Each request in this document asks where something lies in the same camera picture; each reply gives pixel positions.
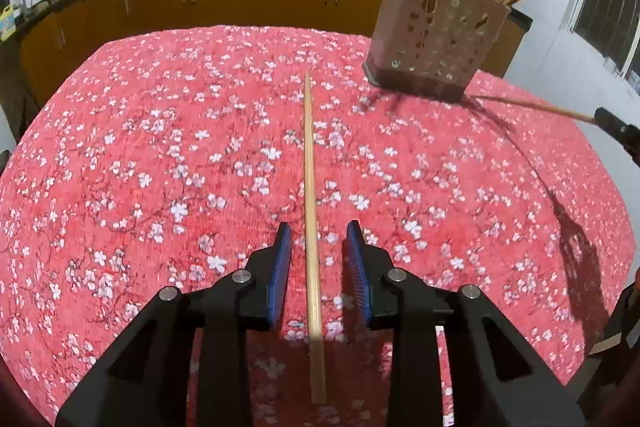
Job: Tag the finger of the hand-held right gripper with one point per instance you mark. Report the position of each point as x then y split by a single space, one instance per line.
620 129

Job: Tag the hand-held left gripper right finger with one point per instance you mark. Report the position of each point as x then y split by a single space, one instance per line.
357 277

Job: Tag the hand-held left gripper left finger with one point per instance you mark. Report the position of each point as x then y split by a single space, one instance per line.
280 277

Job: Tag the beige perforated chopstick holder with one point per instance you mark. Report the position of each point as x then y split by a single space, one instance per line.
440 37

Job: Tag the dark framed window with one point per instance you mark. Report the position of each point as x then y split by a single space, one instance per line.
607 2

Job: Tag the yellow detergent bottle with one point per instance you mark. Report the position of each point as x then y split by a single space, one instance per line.
7 23

